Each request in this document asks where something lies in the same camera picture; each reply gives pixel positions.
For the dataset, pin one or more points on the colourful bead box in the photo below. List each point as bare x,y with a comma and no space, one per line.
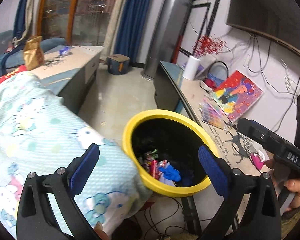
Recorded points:
212,113

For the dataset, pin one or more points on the white pink wrapper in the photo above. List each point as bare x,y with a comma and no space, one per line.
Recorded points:
163,164

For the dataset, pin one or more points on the cartoon cat printed blanket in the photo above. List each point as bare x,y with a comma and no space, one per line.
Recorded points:
52,135

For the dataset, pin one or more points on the coffee table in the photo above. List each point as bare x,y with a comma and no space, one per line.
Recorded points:
77,60

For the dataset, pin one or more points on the person's right forearm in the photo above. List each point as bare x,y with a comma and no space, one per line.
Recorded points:
295,220

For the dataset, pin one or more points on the person's right hand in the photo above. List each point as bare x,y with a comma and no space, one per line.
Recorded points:
298,190

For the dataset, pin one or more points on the blue glove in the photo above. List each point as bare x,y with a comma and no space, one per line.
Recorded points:
170,172

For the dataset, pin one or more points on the yellow rimmed bin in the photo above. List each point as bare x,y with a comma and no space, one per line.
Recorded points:
127,135

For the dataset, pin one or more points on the red berry branches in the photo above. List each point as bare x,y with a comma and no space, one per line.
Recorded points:
207,45

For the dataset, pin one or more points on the red blanket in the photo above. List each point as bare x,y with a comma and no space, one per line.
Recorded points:
5,78

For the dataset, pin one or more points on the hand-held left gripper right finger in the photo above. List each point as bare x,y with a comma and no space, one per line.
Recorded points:
213,172

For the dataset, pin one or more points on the television cabinet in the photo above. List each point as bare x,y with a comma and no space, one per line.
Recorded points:
187,90

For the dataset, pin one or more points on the blue white wrapper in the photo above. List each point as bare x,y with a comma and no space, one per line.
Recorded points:
64,51

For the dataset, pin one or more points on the wall television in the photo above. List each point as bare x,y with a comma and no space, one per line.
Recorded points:
270,5

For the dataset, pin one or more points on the beige curtain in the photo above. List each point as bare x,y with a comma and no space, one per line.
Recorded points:
115,30
33,10

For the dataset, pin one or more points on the purple wrapper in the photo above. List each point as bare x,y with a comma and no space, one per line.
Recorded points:
143,163

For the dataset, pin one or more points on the wooden glass sliding door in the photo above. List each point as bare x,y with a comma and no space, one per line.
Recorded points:
90,17

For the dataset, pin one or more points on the blue storage stool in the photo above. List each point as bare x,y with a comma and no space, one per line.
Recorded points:
117,65

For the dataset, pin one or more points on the gold snack bag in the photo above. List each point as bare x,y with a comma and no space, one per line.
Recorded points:
33,55

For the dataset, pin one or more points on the black silver wrapper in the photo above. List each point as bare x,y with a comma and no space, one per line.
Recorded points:
150,153

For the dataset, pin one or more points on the grey tower air conditioner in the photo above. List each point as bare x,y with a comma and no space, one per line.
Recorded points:
165,30

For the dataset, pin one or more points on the red snack packet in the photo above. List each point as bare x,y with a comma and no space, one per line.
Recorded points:
153,168

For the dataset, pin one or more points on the white paper roll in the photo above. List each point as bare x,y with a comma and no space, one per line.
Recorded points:
191,68

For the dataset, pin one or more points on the blue curtain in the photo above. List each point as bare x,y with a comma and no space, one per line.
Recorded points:
132,25
21,12

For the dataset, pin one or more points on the colourful painting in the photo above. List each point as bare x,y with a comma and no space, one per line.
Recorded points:
240,95

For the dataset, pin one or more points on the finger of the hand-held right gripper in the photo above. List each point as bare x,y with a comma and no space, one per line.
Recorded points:
251,128

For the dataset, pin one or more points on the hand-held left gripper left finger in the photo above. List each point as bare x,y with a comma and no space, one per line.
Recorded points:
86,170

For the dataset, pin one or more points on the pink white small object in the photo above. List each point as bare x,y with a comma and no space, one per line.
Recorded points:
257,161

